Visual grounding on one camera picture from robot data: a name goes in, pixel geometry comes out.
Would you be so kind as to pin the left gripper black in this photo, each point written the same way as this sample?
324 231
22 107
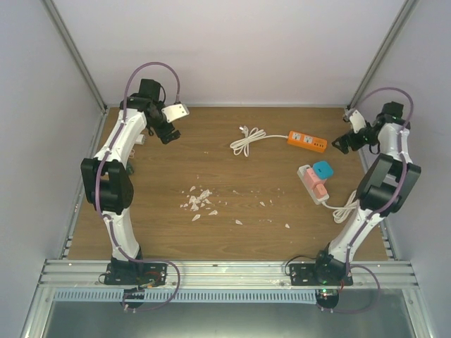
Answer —
164 132

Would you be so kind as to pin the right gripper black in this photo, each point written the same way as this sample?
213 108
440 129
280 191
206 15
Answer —
342 140

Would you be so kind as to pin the orange power strip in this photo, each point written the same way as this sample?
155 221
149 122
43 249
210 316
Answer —
307 142

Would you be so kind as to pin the white usb charger plug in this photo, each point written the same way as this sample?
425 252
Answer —
140 140

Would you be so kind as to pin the blue cube plug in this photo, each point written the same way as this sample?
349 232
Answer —
323 170

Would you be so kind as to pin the pink cube socket adapter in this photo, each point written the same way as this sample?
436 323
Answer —
311 178

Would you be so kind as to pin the white pink power strip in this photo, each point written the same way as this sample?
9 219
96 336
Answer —
300 172

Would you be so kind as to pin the pink charger plug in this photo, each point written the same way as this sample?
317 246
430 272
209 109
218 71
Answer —
320 191

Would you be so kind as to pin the green dragon cube plug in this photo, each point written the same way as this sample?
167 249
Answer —
130 169

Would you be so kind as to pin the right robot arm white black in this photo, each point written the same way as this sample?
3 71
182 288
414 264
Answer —
382 191

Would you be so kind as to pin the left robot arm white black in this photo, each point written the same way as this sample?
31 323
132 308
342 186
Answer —
106 181

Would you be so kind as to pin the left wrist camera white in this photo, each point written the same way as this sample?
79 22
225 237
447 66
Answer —
175 112

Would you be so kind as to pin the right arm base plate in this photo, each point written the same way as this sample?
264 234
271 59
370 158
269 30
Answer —
312 274

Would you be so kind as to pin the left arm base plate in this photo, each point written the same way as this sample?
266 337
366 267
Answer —
128 273

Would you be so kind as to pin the right aluminium frame post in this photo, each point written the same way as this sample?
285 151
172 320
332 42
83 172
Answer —
389 39

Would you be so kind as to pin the aluminium frame post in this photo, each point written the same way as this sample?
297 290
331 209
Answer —
69 42
389 39

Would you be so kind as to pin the left aluminium frame post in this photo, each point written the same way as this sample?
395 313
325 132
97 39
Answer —
69 42

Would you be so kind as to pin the aluminium front rail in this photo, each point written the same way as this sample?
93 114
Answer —
219 274

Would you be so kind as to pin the grey slotted cable duct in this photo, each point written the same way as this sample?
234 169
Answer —
195 295

